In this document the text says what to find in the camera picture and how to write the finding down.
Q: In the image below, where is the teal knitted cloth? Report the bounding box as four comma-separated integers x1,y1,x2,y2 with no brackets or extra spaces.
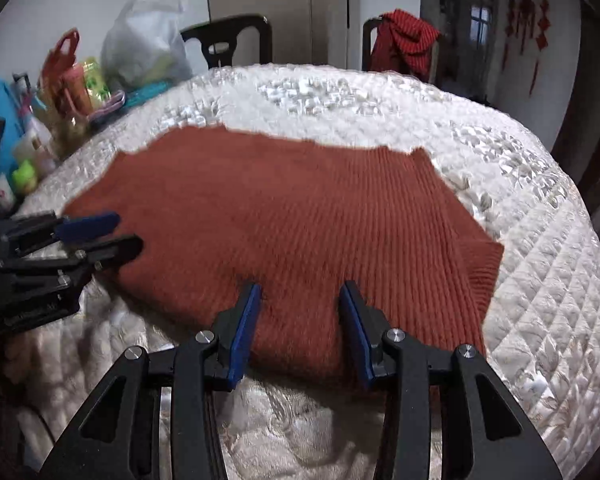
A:
122,80,173,110

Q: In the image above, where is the red checked cloth on chair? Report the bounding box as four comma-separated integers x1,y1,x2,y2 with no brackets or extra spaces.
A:
369,8,441,83

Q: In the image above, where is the glass jar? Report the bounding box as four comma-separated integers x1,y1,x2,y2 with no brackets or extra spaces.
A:
56,113,90,157

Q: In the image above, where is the dark wooden chair with cloth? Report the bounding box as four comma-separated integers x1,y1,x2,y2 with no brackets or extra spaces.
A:
360,15,441,84

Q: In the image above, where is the pink lidded bottle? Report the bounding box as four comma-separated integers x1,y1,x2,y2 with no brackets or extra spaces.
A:
61,64,93,116

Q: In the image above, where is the red Chinese knot decoration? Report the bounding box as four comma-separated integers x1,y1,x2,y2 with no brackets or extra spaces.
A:
501,0,552,96

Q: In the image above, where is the dark wooden chair left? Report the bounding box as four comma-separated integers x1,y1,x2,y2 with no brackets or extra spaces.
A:
180,14,273,70

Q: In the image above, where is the green frog toy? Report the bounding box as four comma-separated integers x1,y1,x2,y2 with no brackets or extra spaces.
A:
12,160,38,196

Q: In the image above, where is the white plastic bag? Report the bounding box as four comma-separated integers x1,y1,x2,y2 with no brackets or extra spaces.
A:
100,0,193,91

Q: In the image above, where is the blue thermos jug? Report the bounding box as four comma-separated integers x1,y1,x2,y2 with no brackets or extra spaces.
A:
0,78,24,180

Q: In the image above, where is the white lotion bottle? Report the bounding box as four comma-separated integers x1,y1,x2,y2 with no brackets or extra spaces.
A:
20,105,53,152

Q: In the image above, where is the rust red knitted sweater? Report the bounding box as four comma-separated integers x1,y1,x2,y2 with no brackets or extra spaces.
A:
65,127,504,384

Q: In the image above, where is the white floral paper cup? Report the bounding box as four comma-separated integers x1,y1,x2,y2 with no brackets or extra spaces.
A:
0,174,17,214

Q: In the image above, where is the cream floral quilted table cover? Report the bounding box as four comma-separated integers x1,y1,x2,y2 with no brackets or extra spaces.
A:
18,65,600,479

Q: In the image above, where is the green snack packet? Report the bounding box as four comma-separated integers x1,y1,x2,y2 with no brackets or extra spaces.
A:
81,56,111,110

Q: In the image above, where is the red gift bag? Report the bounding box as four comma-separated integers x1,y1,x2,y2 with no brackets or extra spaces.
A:
38,27,80,102

